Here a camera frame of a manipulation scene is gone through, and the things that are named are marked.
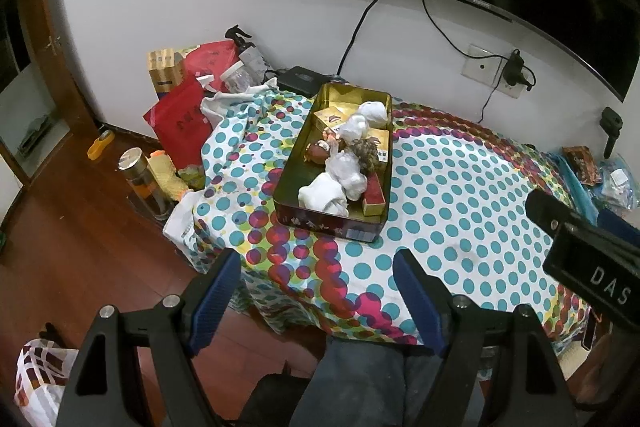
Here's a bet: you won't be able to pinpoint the gold tin box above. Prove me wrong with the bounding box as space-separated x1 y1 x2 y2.
273 83 393 243

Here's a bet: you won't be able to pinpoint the white cloth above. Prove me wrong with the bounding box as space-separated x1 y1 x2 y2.
298 172 348 218

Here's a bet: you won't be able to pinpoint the woven rope ball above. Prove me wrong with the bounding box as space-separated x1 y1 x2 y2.
347 138 381 174

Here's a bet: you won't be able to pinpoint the yellow medicine box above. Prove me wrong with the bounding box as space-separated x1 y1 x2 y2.
367 128 390 164
312 104 358 134

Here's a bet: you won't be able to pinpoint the brown haired doll figure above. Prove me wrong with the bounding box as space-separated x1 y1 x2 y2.
304 128 346 166

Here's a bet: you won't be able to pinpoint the clear plastic bag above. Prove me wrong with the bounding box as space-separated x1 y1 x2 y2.
326 148 368 202

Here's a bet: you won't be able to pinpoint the person right hand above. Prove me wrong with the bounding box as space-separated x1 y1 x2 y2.
575 329 639 404

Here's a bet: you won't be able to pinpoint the blue cloth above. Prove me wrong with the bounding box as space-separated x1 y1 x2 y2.
548 153 599 225

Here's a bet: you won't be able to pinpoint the clear plastic bags pile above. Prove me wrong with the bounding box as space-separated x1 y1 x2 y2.
591 154 639 212

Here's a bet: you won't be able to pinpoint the red flat box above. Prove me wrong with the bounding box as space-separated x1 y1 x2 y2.
362 171 386 217

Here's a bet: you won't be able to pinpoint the brown snack packet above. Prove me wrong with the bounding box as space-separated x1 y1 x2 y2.
562 146 602 187

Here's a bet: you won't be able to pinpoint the person leg dark trousers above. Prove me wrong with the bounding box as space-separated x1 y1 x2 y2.
239 337 442 426

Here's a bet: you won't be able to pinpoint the polka dot bed sheet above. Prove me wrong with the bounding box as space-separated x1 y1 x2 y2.
164 88 589 348

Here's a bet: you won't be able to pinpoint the yellow plastic toy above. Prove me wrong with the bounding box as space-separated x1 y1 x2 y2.
148 150 191 202

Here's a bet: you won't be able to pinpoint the steel thermos bottle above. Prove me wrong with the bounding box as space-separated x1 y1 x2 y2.
118 147 174 222

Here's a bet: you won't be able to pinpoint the patterned plastic bag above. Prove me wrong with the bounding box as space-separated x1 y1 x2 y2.
14 338 79 426

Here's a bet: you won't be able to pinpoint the red paper bag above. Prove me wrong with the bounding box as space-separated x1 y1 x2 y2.
143 40 239 169

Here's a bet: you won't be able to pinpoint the orange item on floor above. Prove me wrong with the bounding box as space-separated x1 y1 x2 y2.
87 129 115 161

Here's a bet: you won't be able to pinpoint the white cloth bag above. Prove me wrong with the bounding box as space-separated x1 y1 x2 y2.
200 78 277 128

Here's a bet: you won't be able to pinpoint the white round bundle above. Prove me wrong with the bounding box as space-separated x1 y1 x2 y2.
356 101 388 129

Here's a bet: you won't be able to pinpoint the black power adapter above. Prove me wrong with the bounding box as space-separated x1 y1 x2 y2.
502 49 526 87

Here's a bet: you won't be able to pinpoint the clear plastic jar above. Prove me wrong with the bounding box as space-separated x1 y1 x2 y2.
220 61 254 93

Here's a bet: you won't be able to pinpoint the brown cardboard box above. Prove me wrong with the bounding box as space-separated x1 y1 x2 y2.
146 48 188 100

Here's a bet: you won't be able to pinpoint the black set-top box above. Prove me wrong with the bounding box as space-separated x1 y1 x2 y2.
277 66 331 98

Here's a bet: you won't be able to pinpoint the black spray bottle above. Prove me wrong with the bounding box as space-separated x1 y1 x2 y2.
224 25 272 83

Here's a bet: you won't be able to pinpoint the wooden door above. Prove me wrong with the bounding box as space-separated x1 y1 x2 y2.
0 0 101 188

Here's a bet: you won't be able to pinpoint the black bracket on wall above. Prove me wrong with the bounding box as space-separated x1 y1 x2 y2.
600 106 623 159

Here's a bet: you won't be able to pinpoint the black plug with cable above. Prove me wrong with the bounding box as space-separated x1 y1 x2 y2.
521 66 537 92

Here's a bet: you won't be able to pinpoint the white wall socket plate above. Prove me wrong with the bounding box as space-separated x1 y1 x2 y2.
461 44 524 100

